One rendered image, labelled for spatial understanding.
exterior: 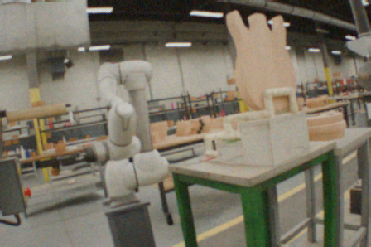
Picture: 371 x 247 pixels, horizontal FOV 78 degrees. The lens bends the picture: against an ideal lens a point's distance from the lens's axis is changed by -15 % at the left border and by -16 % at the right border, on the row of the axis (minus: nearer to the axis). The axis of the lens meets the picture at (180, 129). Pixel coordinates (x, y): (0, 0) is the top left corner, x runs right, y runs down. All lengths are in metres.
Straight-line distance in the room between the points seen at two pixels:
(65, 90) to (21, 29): 11.37
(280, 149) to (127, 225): 1.00
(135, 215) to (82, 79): 10.91
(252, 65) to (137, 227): 1.12
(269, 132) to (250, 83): 0.19
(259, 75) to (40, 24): 0.76
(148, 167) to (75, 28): 1.05
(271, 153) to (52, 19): 0.82
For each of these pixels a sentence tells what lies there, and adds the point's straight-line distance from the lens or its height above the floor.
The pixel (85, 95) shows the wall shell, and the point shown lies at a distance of 12.17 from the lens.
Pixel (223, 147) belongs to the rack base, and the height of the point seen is 1.00.
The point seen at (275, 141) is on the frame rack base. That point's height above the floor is 1.02.
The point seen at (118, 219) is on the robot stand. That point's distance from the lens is 1.60.
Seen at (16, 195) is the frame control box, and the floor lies 0.99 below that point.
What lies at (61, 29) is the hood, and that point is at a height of 1.44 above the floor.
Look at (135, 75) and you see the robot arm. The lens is 1.56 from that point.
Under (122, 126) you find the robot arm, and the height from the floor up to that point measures 1.16.
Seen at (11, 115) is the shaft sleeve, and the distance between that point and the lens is 0.83.
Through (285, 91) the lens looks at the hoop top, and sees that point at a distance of 1.09.
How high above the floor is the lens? 1.17
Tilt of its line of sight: 3 degrees down
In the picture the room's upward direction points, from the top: 9 degrees counter-clockwise
